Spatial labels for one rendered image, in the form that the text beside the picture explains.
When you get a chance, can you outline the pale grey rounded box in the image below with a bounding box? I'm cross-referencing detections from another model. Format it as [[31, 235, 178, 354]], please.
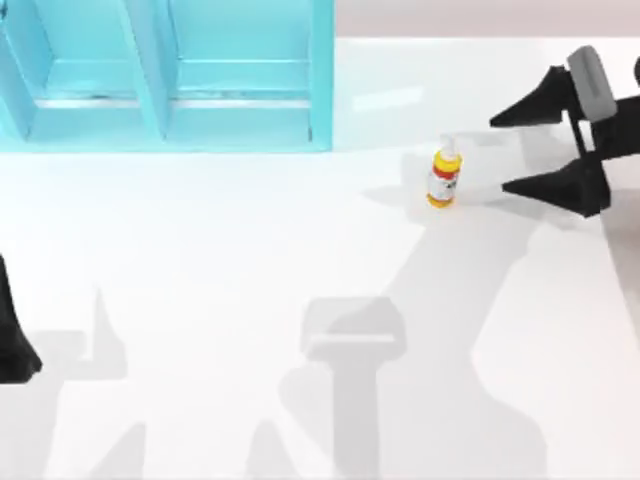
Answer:
[[565, 45, 619, 123]]

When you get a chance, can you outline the yellow bottle with white label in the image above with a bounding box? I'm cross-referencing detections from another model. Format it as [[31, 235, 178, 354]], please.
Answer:
[[425, 133, 465, 210]]

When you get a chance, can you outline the light blue rack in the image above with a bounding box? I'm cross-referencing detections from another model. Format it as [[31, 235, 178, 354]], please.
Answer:
[[0, 0, 335, 154]]

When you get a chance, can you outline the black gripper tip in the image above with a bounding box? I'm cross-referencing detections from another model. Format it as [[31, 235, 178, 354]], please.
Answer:
[[0, 254, 44, 386]]

